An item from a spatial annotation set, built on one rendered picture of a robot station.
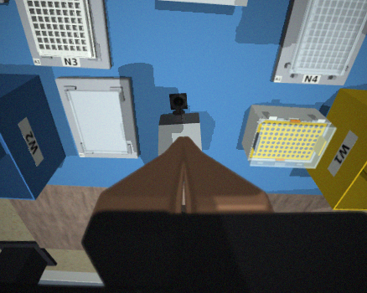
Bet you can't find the yellow open-top bin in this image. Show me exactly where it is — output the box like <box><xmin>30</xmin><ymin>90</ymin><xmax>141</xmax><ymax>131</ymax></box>
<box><xmin>307</xmin><ymin>88</ymin><xmax>367</xmax><ymax>210</ymax></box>

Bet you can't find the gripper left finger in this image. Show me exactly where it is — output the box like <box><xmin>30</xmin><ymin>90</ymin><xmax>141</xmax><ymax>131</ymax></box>
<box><xmin>91</xmin><ymin>136</ymin><xmax>184</xmax><ymax>216</ymax></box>

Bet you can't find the blue open-top bin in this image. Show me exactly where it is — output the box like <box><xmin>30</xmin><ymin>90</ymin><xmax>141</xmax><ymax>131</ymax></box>
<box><xmin>0</xmin><ymin>74</ymin><xmax>66</xmax><ymax>200</ymax></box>

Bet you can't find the blue bench mat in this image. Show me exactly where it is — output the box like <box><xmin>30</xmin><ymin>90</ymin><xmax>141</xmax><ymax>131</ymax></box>
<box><xmin>0</xmin><ymin>0</ymin><xmax>367</xmax><ymax>195</ymax></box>

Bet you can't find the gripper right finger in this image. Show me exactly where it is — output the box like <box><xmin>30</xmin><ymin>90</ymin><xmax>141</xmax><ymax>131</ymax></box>
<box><xmin>183</xmin><ymin>136</ymin><xmax>274</xmax><ymax>213</ymax></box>

